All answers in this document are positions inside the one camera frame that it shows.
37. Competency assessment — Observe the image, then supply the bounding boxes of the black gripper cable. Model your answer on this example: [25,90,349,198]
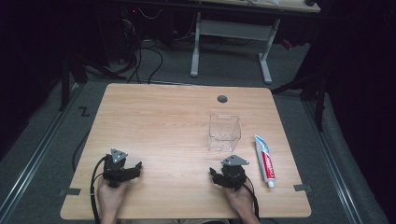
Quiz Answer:
[89,155,108,224]
[242,176,262,220]

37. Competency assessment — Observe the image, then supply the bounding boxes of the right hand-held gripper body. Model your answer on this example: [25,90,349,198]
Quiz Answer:
[220,154,250,191]

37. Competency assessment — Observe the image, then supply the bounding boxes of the black metal stand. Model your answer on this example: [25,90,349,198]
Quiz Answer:
[270,71,329,133]
[58,50,127,112]

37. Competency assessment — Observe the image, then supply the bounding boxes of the white red toothpaste tube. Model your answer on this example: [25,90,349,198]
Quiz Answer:
[254,133,277,189]

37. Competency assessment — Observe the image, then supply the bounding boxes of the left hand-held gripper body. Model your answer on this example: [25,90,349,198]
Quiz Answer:
[102,148,129,189]

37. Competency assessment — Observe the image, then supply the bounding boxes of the white-legged wooden desk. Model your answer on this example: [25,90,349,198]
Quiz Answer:
[189,0,322,86]

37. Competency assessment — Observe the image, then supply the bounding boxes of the black floor cables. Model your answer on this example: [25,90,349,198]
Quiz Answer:
[118,6,200,85]

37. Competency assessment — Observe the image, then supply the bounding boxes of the clear plastic box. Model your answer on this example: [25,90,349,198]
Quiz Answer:
[207,113,243,153]

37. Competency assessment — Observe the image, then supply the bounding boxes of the grey tape piece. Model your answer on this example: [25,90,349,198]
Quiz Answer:
[292,183,313,192]
[58,188,82,197]

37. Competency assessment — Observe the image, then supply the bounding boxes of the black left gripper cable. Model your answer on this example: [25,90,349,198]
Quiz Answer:
[89,155,108,224]

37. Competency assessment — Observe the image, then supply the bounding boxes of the person's right hand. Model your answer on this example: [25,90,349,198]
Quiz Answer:
[223,186,255,219]

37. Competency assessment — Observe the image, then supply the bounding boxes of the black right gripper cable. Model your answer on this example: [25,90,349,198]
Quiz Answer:
[242,176,262,220]

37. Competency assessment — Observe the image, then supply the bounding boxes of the metal floor rail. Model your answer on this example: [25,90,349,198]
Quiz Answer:
[0,83,86,218]
[302,100,364,224]

